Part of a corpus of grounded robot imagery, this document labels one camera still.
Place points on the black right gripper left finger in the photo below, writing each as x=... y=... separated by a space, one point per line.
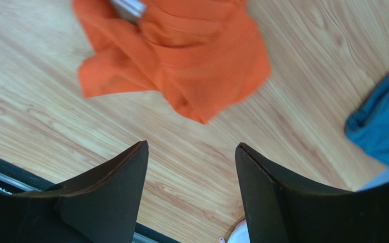
x=99 y=205

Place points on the white mesh laundry bag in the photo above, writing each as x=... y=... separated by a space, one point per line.
x=240 y=234

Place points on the orange t-shirt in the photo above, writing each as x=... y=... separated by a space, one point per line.
x=203 y=56

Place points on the teal blue t-shirt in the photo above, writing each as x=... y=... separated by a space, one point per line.
x=368 y=126

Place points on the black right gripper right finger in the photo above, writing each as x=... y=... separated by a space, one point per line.
x=283 y=206

